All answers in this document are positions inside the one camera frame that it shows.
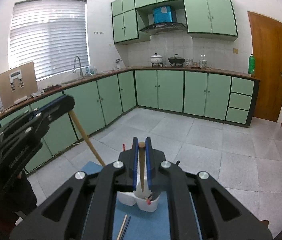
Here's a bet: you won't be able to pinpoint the plain wooden chopstick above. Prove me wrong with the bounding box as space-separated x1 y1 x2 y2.
69 110 106 167

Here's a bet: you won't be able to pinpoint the wooden chopstick red end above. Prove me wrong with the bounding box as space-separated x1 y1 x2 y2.
138 141 145 192

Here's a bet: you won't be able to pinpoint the chrome kitchen faucet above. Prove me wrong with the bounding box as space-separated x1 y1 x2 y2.
72 55 83 78

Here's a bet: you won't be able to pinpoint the green lower kitchen cabinets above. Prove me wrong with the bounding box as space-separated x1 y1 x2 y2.
0 65 260 173

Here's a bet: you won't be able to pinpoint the green kitchen cabinets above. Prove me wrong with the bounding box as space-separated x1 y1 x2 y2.
111 0 238 44
0 65 260 173

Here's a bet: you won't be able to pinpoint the green upper kitchen cabinets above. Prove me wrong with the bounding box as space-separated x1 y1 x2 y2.
111 0 238 44

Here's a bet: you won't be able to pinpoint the cardboard box with label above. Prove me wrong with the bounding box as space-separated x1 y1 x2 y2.
0 62 38 109

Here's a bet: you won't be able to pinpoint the blue table mat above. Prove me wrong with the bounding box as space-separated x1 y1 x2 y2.
80 161 203 240

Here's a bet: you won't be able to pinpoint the white twin utensil holder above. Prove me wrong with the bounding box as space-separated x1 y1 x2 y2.
117 174 160 212

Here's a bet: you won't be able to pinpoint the white window blinds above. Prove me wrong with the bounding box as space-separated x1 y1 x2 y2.
8 0 90 81

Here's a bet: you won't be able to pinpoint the white ceramic pot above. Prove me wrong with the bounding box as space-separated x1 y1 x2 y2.
150 53 164 67

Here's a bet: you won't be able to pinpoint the black wok pan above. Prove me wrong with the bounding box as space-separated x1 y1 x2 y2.
168 54 185 67

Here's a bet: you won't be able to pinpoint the black range hood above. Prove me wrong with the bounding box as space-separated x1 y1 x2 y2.
141 22 187 35

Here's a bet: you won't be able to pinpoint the green bottle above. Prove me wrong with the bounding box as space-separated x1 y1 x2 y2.
248 54 255 77

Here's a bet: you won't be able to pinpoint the left wooden door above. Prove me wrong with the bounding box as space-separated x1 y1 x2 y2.
248 11 282 122

